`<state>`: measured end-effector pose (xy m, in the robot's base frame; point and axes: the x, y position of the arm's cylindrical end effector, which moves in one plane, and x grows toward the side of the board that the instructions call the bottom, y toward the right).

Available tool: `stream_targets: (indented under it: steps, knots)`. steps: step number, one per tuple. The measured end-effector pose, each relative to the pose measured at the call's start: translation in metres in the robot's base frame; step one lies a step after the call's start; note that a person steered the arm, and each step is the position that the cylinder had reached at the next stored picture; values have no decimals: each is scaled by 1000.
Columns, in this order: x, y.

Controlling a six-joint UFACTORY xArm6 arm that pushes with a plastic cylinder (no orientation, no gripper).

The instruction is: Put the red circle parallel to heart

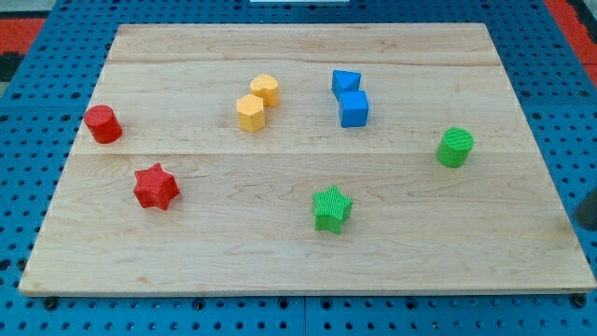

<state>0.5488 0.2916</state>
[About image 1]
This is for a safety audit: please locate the blue triangle block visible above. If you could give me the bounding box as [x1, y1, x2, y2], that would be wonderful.
[331, 69, 361, 101]

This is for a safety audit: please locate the black robot pusher tip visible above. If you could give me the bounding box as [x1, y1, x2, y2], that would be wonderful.
[574, 189, 597, 231]

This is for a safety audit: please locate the red cylinder block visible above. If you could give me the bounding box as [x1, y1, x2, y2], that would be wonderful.
[83, 105, 122, 144]

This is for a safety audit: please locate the green star block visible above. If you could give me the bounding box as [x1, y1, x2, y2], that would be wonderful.
[312, 186, 353, 234]

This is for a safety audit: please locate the yellow hexagon block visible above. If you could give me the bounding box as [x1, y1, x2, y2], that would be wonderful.
[236, 94, 266, 133]

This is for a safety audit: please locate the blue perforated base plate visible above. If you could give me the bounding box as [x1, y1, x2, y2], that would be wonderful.
[1, 1, 596, 335]

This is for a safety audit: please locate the wooden board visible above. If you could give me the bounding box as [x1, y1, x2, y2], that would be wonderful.
[19, 23, 596, 297]

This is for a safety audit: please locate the yellow heart block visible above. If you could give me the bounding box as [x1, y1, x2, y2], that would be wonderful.
[249, 74, 280, 107]

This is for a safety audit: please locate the red star block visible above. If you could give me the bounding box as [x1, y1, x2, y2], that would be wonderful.
[133, 163, 180, 211]

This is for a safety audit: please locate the green cylinder block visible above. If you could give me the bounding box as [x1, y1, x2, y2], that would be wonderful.
[436, 127, 475, 168]

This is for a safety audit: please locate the blue cube block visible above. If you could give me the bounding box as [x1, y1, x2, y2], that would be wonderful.
[339, 91, 369, 128]

